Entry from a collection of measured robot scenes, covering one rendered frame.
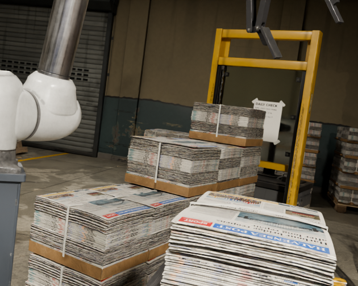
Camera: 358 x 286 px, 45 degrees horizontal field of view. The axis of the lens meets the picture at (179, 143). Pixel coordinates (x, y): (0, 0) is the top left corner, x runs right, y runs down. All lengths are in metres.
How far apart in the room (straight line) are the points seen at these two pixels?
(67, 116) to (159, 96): 7.39
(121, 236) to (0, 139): 0.59
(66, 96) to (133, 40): 7.61
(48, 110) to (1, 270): 0.47
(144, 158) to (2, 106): 1.01
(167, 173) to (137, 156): 0.19
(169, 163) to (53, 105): 0.82
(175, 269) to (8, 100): 0.69
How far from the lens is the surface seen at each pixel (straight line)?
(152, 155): 2.08
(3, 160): 1.27
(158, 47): 8.88
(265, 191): 3.19
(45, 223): 1.74
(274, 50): 0.91
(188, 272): 0.80
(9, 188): 1.26
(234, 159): 2.39
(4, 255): 1.31
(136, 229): 1.67
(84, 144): 9.26
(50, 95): 1.35
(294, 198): 2.98
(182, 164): 1.98
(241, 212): 0.94
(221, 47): 3.29
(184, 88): 8.65
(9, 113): 1.26
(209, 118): 2.59
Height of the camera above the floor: 1.23
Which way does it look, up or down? 4 degrees down
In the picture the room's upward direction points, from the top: 7 degrees clockwise
